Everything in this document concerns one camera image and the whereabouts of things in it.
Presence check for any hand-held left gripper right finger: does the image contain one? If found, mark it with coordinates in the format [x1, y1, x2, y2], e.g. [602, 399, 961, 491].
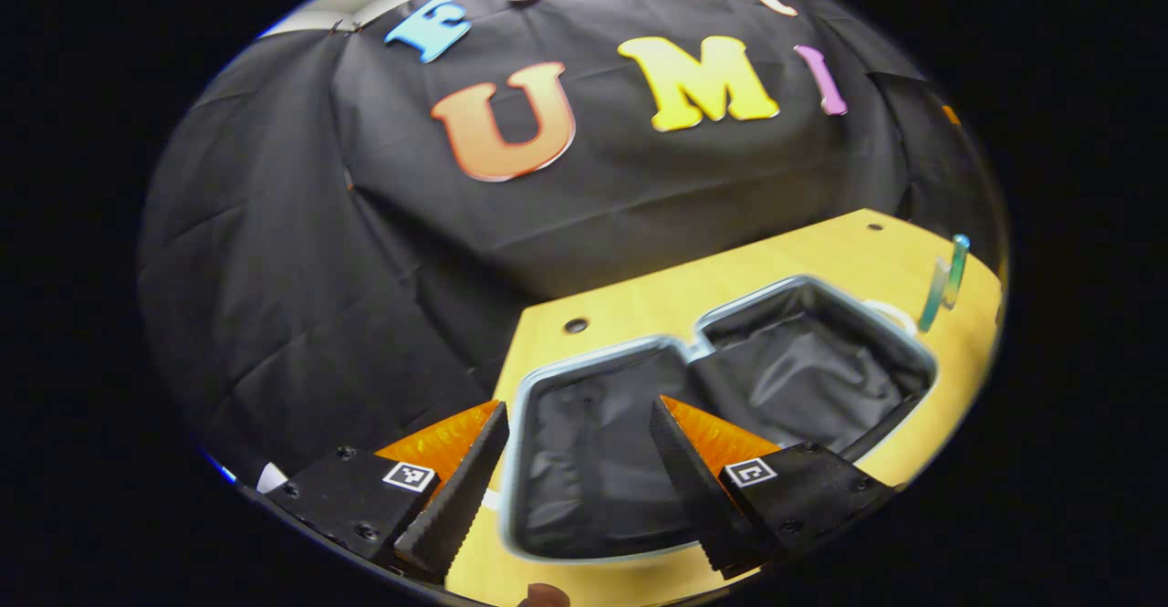
[650, 395, 895, 581]

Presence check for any black backdrop cloth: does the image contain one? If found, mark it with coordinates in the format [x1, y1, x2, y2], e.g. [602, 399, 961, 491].
[137, 0, 1005, 489]

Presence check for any light blue suitcase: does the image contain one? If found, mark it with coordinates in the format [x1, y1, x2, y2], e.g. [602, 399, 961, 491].
[482, 274, 941, 564]

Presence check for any blue gradient cosmetic tube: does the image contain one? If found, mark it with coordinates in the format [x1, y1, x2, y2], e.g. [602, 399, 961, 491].
[916, 258, 951, 333]

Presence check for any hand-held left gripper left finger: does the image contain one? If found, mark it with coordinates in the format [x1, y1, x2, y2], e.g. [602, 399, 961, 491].
[265, 400, 510, 585]

